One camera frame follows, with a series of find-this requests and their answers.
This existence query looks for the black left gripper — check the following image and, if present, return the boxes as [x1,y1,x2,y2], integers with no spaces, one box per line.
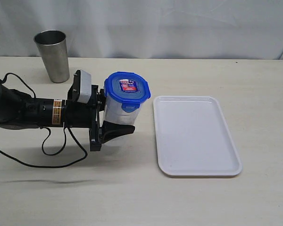
[87,85,135,151]

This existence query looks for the tall clear plastic container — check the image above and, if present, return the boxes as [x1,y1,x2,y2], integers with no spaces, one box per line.
[104,87,142,125]

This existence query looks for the blue plastic lid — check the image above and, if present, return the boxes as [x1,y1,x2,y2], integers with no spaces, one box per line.
[104,72,151,113]

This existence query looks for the white rectangular plastic tray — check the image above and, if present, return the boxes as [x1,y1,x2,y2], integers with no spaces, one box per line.
[153,96,243,178]

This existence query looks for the stainless steel tumbler cup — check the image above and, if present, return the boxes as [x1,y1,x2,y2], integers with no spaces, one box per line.
[33,30,70,83]

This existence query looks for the black cable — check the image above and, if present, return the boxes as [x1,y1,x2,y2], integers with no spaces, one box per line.
[0,72,88,169]

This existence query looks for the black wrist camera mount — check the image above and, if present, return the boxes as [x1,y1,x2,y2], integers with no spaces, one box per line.
[67,70,81,102]

